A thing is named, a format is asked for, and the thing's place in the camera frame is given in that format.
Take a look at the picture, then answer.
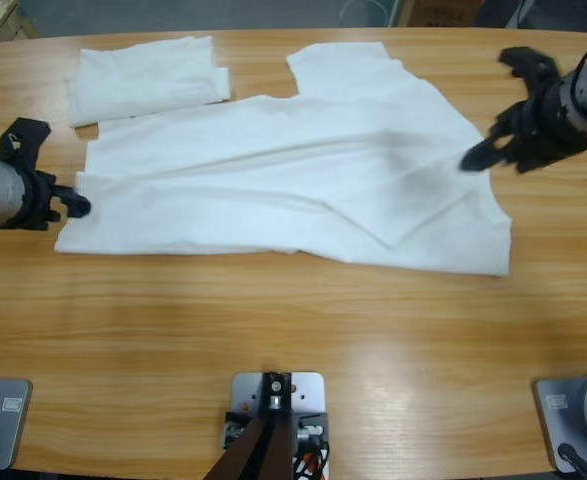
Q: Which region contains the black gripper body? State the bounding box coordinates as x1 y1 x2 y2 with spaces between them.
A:
495 74 587 175
0 167 64 232

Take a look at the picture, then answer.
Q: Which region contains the white t-shirt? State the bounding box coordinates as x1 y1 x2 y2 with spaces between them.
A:
53 42 515 279

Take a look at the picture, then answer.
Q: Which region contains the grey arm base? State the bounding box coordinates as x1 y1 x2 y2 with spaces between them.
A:
531 370 587 475
0 377 33 471

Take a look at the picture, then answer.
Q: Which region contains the folded white cloth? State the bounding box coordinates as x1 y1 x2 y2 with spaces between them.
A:
65 34 232 129

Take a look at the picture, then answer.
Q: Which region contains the cardboard box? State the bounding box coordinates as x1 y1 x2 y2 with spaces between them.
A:
412 0 479 27

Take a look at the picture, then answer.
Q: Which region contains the orange clamp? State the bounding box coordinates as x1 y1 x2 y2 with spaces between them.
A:
295 442 330 480

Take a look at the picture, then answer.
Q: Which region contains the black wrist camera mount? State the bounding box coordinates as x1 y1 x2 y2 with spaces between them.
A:
0 117 52 174
497 46 562 89

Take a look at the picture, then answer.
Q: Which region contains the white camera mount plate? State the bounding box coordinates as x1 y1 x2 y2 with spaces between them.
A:
230 372 330 480

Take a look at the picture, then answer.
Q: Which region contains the dark camera post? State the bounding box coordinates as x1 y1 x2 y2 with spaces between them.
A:
205 370 299 480

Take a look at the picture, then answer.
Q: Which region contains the black base cable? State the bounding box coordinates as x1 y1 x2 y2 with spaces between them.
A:
557 442 587 480

